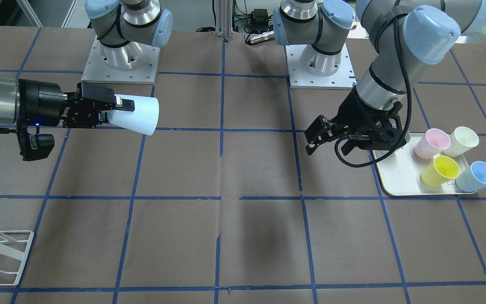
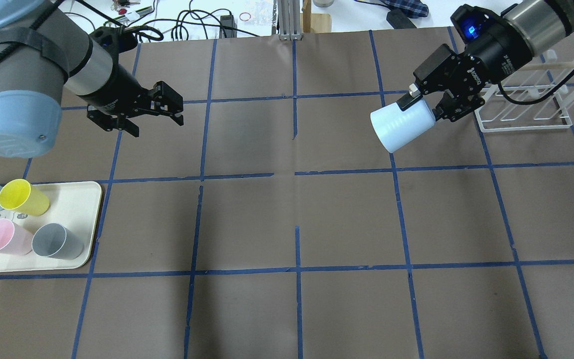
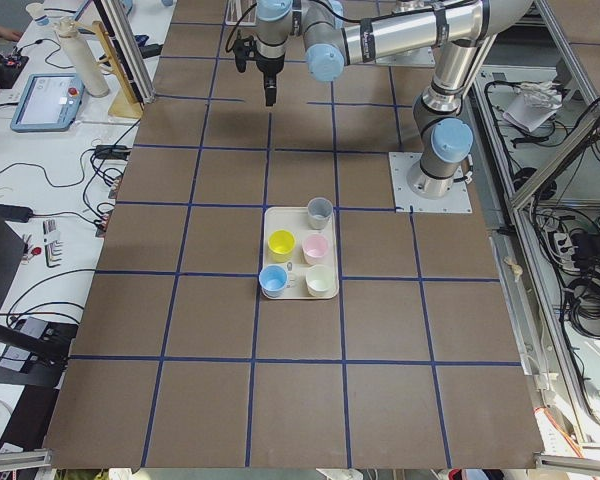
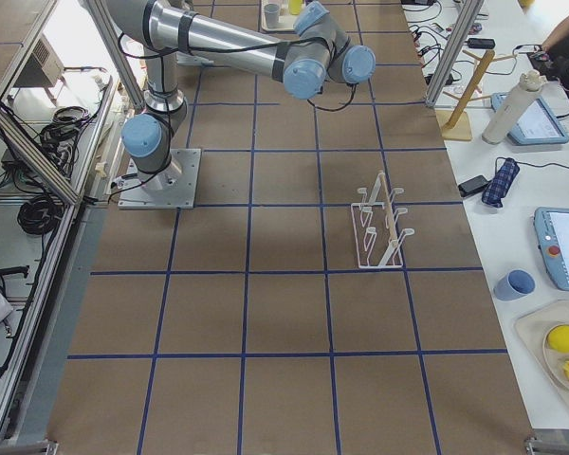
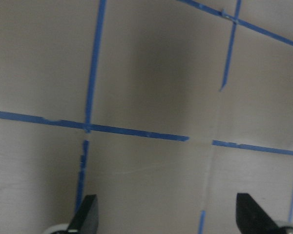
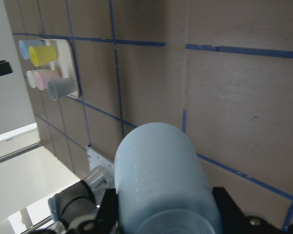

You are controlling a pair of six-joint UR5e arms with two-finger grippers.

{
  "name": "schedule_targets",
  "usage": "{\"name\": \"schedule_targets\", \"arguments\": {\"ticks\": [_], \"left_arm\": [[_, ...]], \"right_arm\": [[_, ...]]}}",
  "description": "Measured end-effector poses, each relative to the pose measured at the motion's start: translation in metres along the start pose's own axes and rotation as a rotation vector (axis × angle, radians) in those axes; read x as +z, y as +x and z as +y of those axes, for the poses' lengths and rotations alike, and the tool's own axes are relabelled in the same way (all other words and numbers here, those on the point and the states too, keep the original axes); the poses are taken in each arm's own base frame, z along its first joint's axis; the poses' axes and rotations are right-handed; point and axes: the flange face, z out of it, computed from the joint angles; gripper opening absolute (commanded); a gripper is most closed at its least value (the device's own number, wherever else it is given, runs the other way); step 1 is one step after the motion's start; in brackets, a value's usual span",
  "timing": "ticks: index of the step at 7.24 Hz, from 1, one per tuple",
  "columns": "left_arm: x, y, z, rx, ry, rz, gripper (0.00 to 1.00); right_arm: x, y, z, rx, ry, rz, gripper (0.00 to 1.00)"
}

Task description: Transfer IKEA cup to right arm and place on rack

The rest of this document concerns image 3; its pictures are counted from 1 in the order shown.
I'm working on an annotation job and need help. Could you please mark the grey cup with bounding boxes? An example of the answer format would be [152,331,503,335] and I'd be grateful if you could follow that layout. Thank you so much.
[307,197,333,230]

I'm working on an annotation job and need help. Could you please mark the wooden stand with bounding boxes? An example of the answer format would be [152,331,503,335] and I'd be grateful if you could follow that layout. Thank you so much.
[76,21,143,119]

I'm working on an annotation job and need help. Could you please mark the hex key set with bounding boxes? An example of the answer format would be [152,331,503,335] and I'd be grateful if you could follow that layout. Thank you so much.
[42,219,63,268]

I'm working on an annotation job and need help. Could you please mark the black camera cable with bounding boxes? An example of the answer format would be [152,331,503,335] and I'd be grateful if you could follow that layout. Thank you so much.
[223,0,261,56]

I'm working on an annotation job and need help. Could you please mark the cream plastic tray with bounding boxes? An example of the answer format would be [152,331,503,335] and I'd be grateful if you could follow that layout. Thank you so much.
[260,207,339,300]

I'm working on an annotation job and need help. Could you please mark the white paper roll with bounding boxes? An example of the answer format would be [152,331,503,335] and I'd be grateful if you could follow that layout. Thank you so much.
[54,17,110,98]

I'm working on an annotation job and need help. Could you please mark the pink cup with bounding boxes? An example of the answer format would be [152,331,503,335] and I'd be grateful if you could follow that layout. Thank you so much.
[302,234,330,265]

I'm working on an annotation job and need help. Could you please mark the black monitor stand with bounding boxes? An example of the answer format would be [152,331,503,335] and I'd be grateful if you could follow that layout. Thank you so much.
[0,199,79,389]

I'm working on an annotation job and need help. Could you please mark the black power adapter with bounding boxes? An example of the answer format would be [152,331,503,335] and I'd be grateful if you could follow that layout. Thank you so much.
[0,204,34,223]

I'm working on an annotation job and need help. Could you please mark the yellow cup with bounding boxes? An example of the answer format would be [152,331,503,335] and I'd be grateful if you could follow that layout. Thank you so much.
[267,230,296,263]

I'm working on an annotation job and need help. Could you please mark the aluminium frame post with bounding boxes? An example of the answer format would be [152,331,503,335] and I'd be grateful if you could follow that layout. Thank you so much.
[94,0,155,104]

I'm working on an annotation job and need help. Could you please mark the cream white cup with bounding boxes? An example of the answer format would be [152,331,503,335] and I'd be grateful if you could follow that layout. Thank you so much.
[305,265,334,297]

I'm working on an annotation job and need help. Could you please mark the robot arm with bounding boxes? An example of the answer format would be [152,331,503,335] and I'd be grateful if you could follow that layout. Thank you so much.
[236,0,531,200]

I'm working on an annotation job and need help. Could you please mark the white wire cup rack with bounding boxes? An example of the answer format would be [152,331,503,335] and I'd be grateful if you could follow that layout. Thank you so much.
[225,0,257,27]

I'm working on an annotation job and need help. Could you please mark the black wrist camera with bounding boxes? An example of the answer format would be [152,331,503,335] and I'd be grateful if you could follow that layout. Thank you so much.
[231,35,257,73]

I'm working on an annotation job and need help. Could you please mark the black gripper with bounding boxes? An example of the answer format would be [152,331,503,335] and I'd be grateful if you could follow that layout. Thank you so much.
[257,53,285,107]

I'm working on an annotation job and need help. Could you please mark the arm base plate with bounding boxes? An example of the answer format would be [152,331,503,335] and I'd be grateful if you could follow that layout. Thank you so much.
[389,152,472,214]

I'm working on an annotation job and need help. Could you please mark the teach pendant tablet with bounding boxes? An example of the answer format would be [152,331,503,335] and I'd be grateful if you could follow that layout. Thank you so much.
[10,74,84,133]

